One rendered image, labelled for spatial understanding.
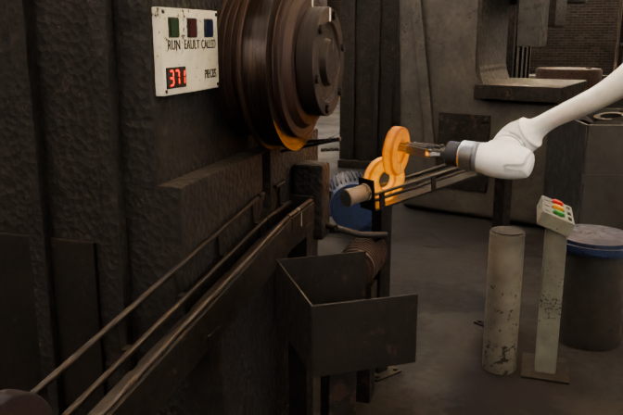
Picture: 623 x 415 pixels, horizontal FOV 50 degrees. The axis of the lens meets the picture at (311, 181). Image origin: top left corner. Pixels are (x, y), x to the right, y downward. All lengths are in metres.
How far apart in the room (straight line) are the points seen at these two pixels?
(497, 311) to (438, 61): 2.33
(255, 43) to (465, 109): 2.93
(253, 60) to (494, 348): 1.42
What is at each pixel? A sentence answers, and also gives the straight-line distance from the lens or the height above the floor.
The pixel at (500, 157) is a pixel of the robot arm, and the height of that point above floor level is 0.84.
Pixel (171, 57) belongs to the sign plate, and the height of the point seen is 1.14.
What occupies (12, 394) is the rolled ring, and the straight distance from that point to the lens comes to 0.99.
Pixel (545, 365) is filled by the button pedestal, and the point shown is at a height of 0.04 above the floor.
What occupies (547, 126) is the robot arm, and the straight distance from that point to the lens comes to 2.08.
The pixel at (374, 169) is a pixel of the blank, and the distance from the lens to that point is 2.22.
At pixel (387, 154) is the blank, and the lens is 2.06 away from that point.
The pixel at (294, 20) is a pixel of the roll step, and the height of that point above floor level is 1.22.
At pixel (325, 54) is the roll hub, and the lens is 1.72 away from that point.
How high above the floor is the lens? 1.19
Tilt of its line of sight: 12 degrees down
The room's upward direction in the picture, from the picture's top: straight up
